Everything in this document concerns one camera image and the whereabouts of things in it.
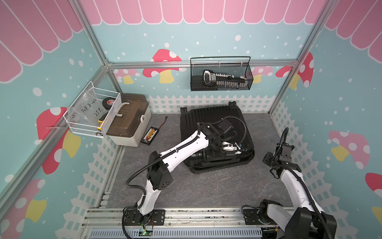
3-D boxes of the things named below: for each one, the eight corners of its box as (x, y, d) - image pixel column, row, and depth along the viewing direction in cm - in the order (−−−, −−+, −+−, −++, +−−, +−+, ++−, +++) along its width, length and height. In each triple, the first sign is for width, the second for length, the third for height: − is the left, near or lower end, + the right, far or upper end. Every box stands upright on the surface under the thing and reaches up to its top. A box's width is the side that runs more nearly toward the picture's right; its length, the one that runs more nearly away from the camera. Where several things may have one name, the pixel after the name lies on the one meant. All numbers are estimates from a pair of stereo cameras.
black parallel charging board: (141, 142, 106) (140, 140, 104) (151, 128, 114) (150, 126, 112) (150, 145, 104) (149, 143, 103) (159, 130, 113) (158, 128, 111)
